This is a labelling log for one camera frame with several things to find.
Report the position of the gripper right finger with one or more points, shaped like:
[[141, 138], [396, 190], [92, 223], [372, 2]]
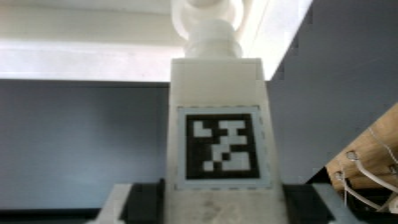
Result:
[[316, 207]]

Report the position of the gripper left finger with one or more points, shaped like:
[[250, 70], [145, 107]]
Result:
[[134, 205]]

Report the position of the white leg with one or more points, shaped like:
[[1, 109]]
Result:
[[223, 181]]

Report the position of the white front fence wall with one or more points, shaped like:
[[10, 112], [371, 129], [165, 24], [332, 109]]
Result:
[[108, 40]]

